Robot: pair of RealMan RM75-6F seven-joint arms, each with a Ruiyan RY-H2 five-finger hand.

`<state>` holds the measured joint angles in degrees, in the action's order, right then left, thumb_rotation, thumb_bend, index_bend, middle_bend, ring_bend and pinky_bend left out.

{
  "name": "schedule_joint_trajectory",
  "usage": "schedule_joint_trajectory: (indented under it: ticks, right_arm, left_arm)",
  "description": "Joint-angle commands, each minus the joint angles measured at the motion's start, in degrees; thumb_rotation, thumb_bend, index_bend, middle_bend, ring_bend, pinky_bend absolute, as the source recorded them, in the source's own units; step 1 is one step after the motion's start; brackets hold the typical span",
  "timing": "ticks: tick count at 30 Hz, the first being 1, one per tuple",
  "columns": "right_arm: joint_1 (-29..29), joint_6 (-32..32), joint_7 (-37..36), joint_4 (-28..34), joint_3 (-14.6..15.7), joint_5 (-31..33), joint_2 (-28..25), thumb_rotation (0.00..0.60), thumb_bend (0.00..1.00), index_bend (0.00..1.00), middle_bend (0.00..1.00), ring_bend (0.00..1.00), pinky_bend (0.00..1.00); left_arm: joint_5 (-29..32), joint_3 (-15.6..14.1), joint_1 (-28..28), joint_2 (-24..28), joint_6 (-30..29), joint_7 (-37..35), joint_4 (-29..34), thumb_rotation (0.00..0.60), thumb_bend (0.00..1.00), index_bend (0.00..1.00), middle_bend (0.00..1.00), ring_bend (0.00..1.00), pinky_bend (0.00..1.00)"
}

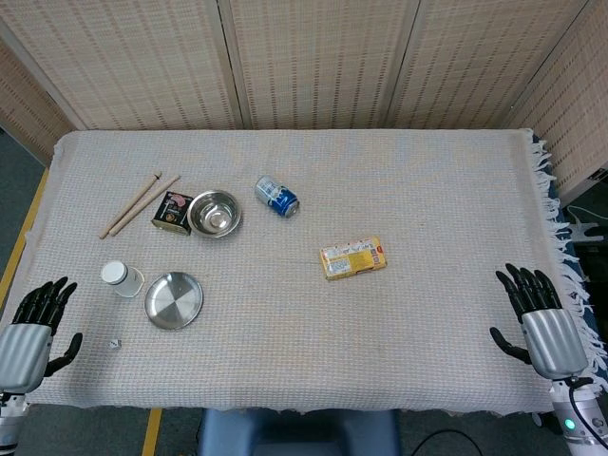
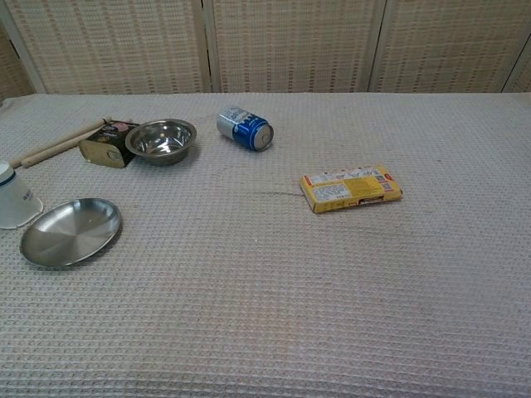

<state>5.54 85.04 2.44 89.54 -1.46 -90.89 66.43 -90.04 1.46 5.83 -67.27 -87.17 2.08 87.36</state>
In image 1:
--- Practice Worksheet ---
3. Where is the white stand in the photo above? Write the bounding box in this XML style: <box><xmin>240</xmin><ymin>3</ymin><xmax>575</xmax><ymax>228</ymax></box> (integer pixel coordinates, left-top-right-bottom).
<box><xmin>567</xmin><ymin>206</ymin><xmax>605</xmax><ymax>244</ymax></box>

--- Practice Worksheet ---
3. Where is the white waffle tablecloth with fringe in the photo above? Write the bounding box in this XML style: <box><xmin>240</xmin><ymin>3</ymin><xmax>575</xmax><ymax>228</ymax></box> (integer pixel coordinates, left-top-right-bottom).
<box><xmin>0</xmin><ymin>127</ymin><xmax>608</xmax><ymax>418</ymax></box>

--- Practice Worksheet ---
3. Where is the black luncheon meat tin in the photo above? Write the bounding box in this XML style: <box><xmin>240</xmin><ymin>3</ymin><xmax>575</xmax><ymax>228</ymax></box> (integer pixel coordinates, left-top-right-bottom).
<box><xmin>150</xmin><ymin>190</ymin><xmax>194</xmax><ymax>237</ymax></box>

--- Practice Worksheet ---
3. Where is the plain wooden drumstick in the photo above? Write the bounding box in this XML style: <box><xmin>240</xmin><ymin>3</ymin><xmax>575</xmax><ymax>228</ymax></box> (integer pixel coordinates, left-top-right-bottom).
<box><xmin>108</xmin><ymin>174</ymin><xmax>182</xmax><ymax>238</ymax></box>

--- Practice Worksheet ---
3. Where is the woven bamboo screen panel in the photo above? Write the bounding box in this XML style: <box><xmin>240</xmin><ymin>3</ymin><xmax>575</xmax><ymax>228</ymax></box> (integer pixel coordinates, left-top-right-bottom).
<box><xmin>0</xmin><ymin>21</ymin><xmax>89</xmax><ymax>167</ymax></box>
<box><xmin>387</xmin><ymin>0</ymin><xmax>595</xmax><ymax>131</ymax></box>
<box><xmin>218</xmin><ymin>0</ymin><xmax>422</xmax><ymax>131</ymax></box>
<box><xmin>0</xmin><ymin>0</ymin><xmax>248</xmax><ymax>132</ymax></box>
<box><xmin>505</xmin><ymin>0</ymin><xmax>608</xmax><ymax>200</ymax></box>

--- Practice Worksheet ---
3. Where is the blue silver soda can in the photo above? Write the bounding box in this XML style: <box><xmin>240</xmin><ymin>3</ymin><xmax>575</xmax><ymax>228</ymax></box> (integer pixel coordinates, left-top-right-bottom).
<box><xmin>254</xmin><ymin>175</ymin><xmax>301</xmax><ymax>219</ymax></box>

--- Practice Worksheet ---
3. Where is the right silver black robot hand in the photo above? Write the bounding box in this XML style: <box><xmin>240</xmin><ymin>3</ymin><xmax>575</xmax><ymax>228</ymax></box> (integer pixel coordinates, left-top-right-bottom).
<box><xmin>489</xmin><ymin>263</ymin><xmax>591</xmax><ymax>380</ymax></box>

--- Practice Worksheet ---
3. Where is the steel bowl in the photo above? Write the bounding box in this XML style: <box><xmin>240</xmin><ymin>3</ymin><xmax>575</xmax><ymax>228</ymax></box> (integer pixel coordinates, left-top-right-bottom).
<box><xmin>186</xmin><ymin>189</ymin><xmax>242</xmax><ymax>239</ymax></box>

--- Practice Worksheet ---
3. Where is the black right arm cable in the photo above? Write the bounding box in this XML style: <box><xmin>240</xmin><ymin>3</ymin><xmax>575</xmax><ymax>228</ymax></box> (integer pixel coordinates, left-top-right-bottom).
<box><xmin>567</xmin><ymin>376</ymin><xmax>608</xmax><ymax>444</ymax></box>

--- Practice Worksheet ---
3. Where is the wooden drumstick with black mark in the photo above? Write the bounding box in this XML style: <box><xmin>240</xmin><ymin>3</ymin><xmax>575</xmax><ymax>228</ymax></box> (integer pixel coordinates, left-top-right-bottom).
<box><xmin>99</xmin><ymin>172</ymin><xmax>163</xmax><ymax>239</ymax></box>

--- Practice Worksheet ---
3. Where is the yellow cardboard box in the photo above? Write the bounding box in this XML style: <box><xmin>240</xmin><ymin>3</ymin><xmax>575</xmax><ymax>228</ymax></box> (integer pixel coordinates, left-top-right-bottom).
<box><xmin>319</xmin><ymin>236</ymin><xmax>390</xmax><ymax>282</ymax></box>

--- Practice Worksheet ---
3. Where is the black floor cable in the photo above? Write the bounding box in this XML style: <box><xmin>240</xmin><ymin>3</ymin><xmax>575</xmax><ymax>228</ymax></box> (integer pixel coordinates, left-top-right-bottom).
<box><xmin>411</xmin><ymin>427</ymin><xmax>482</xmax><ymax>456</ymax></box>

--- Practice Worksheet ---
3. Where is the white paper cup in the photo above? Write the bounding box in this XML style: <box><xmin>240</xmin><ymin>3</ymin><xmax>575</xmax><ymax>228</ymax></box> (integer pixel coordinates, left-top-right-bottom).
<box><xmin>100</xmin><ymin>260</ymin><xmax>145</xmax><ymax>299</ymax></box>

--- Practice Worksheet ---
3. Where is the steel plate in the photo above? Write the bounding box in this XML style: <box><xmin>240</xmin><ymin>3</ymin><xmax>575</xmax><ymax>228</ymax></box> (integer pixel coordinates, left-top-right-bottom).
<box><xmin>143</xmin><ymin>271</ymin><xmax>204</xmax><ymax>332</ymax></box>

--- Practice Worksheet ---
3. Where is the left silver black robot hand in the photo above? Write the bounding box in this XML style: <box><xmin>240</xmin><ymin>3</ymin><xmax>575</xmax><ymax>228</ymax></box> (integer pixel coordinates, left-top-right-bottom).
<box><xmin>0</xmin><ymin>276</ymin><xmax>84</xmax><ymax>395</ymax></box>

